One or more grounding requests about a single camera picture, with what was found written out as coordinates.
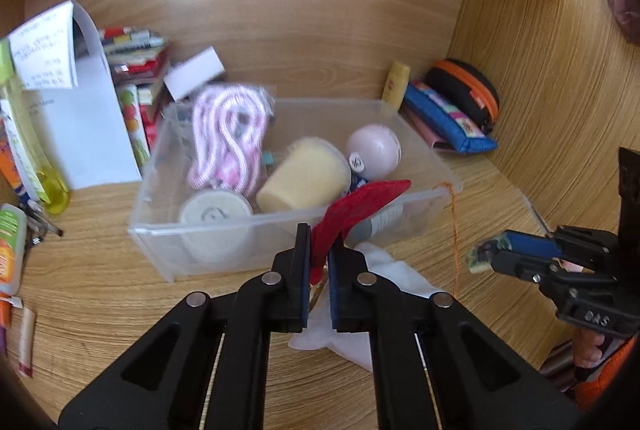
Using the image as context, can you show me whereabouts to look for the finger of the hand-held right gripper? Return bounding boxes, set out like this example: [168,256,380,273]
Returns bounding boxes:
[489,251,563,288]
[501,230,568,258]

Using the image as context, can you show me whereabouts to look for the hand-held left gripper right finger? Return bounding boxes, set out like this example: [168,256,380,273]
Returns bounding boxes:
[327,237,583,430]

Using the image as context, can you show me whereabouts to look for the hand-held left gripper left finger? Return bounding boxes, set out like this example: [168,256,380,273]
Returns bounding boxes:
[57,222,313,430]

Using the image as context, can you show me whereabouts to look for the small pale green item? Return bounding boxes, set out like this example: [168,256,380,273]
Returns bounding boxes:
[469,235,506,273]

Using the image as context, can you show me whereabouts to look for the clear plastic bin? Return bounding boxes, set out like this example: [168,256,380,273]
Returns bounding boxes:
[127,97,463,285]

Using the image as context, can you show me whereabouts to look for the red pouch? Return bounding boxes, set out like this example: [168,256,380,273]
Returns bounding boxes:
[309,180,412,306]

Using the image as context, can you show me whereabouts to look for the cream jar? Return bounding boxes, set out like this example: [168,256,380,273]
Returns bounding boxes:
[256,137,351,213]

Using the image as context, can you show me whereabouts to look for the white lid jar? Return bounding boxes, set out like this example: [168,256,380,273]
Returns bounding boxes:
[178,189,254,263]

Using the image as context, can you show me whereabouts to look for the pink ball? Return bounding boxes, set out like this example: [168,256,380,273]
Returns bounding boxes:
[346,125,402,179]

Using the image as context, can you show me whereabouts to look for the pink white rope pack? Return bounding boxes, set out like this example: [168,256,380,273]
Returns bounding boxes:
[187,82,276,198]

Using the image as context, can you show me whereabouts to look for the wooden desktop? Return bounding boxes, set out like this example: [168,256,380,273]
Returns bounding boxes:
[0,150,601,430]

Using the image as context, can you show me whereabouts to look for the person's right hand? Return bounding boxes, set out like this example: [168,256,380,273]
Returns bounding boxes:
[574,327,615,382]

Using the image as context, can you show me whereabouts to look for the white cloth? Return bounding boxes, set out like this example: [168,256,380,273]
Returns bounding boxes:
[289,242,441,371]

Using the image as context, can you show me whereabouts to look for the person's orange clothing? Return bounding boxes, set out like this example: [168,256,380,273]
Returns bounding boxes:
[575,335,640,411]

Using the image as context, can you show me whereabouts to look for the blue pencil case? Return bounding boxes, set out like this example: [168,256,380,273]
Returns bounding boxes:
[402,80,498,154]

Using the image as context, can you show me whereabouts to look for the pink wallet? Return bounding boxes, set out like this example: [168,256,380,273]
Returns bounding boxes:
[401,105,458,154]

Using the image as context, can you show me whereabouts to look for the black orange round case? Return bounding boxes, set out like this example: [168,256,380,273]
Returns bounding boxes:
[425,58,500,136]

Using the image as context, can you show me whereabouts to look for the yellow tube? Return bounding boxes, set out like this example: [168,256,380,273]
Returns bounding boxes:
[381,61,411,113]

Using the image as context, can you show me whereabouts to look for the red carton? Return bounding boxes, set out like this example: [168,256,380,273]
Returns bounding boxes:
[137,85,167,151]

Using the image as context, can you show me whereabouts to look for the fruit print carton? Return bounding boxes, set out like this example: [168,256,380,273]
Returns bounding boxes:
[117,82,151,166]

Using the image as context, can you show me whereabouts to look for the small white box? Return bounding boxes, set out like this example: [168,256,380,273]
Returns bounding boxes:
[162,47,224,102]

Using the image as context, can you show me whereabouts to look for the dark maroon object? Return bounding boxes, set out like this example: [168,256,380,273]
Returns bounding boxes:
[606,0,640,43]

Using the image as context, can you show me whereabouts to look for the metal nail clippers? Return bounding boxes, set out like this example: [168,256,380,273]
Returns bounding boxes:
[17,200,65,246]

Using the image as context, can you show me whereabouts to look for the tall yellow liquid bottle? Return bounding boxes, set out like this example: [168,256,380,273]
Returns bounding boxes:
[0,39,71,216]

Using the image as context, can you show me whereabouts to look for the stack of red packets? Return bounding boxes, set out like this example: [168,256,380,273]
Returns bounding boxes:
[100,26,171,83]

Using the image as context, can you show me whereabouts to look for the pink lip balm stick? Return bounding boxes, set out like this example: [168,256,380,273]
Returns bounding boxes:
[19,307,37,378]

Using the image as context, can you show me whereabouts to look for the orange green sunscreen tube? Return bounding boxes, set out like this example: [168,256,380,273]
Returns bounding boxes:
[0,202,28,328]

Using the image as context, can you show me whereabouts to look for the white paper sheet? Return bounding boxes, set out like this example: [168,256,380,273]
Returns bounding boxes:
[7,2,78,91]

